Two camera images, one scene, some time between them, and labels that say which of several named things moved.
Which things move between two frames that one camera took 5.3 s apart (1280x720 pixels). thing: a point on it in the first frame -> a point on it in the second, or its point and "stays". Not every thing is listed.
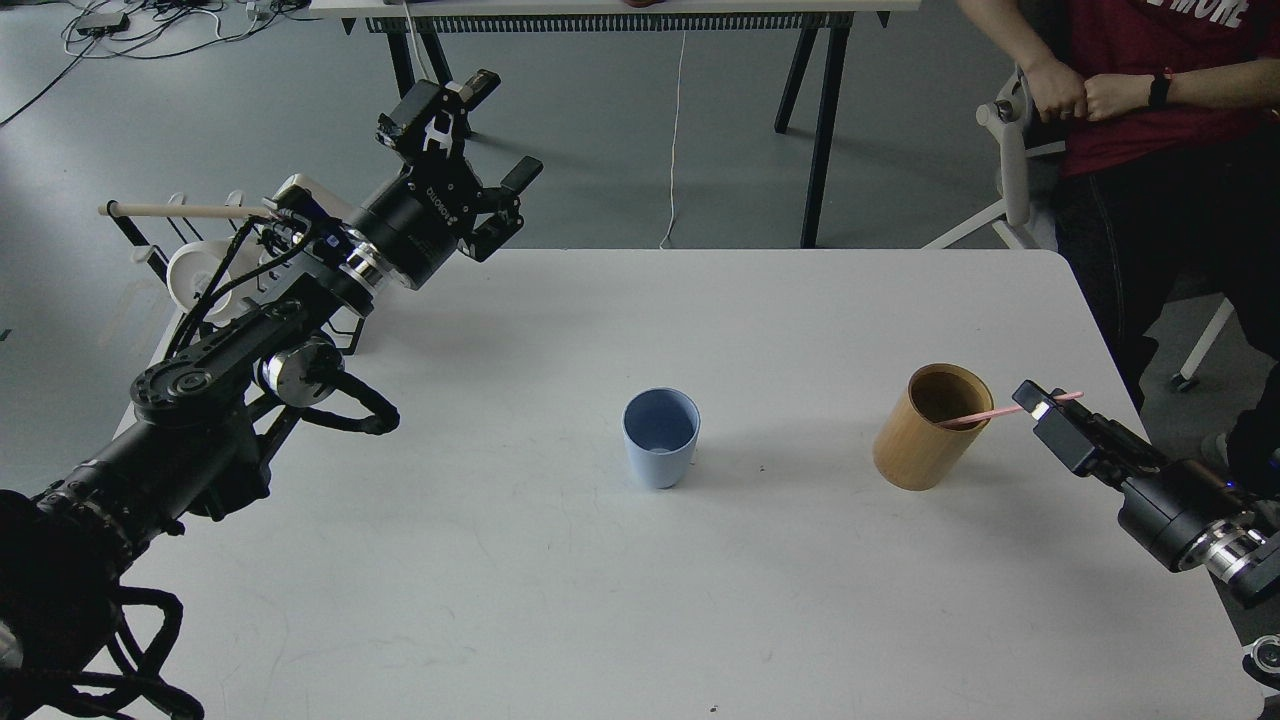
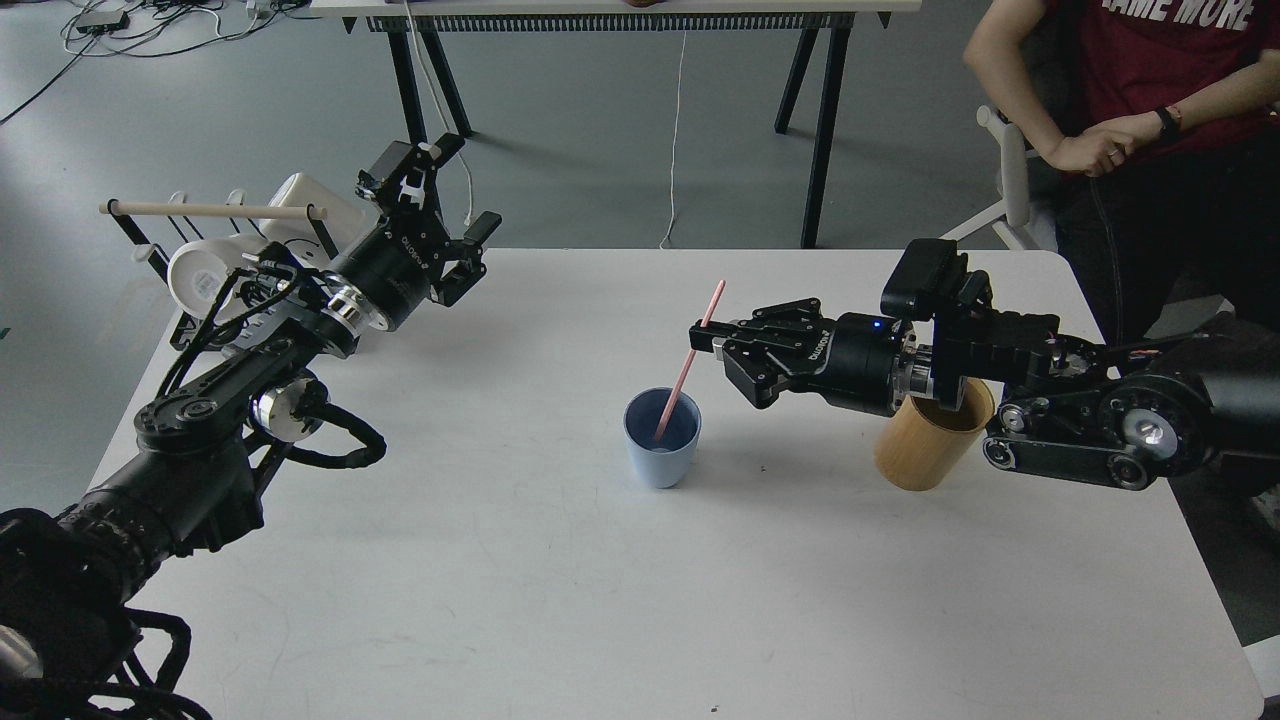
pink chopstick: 994,413 -> 675,396
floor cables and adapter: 137,29 stays
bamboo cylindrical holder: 913,449 stays
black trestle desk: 412,22 stays
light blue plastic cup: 661,426 stays
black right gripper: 1163,506 -> 861,362
